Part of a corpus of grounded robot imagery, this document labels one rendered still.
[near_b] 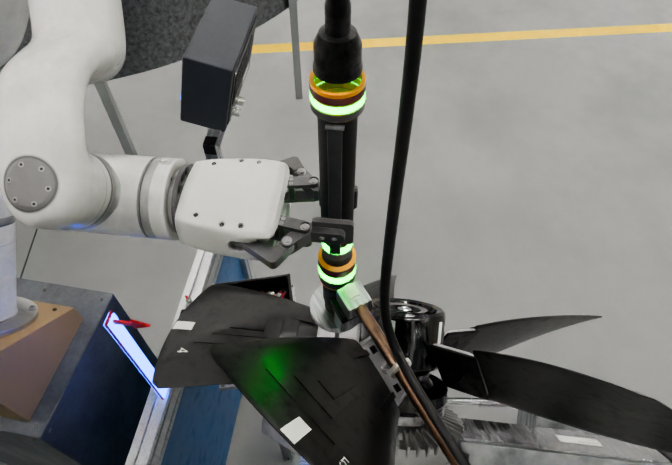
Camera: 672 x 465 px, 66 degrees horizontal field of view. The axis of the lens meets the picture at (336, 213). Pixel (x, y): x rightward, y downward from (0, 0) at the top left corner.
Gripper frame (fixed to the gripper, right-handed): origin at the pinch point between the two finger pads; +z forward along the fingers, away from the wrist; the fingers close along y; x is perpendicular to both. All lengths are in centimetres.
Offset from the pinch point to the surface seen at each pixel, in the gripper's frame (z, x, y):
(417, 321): 10.9, -23.5, -1.1
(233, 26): -32, -26, -73
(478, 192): 53, -150, -138
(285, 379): -3.4, -8.6, 14.1
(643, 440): 37.4, -23.8, 11.2
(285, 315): -8.5, -31.8, -4.1
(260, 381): -5.4, -6.8, 15.3
